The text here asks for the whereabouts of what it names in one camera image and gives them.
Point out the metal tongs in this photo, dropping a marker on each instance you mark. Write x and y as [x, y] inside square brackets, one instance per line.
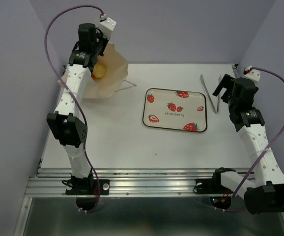
[216, 108]

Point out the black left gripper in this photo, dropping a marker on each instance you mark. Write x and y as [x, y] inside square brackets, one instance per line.
[98, 34]

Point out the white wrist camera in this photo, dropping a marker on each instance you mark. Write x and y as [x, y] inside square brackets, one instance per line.
[107, 26]
[251, 74]

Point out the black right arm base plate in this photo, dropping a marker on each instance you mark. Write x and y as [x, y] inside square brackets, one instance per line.
[207, 186]

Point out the aluminium front frame rails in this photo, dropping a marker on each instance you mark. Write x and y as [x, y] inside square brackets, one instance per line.
[123, 182]

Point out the fake round bread roll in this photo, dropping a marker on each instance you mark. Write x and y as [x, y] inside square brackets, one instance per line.
[99, 71]

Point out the beige paper bag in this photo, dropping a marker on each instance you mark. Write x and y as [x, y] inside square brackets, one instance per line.
[117, 72]

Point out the aluminium table edge rail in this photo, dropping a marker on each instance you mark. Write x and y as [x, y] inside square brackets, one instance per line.
[235, 71]

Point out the strawberry print tray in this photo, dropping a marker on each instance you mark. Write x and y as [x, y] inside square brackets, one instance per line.
[175, 110]

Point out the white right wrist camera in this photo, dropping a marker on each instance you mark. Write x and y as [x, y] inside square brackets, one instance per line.
[251, 74]

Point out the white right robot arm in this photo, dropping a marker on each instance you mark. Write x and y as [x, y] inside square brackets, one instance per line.
[262, 188]

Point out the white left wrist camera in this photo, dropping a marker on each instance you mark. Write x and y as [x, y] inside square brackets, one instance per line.
[107, 26]

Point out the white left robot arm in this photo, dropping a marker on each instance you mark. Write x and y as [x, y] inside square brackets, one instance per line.
[68, 123]

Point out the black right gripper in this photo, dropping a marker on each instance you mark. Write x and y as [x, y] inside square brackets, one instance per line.
[227, 81]

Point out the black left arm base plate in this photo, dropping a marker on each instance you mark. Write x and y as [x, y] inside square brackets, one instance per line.
[86, 186]

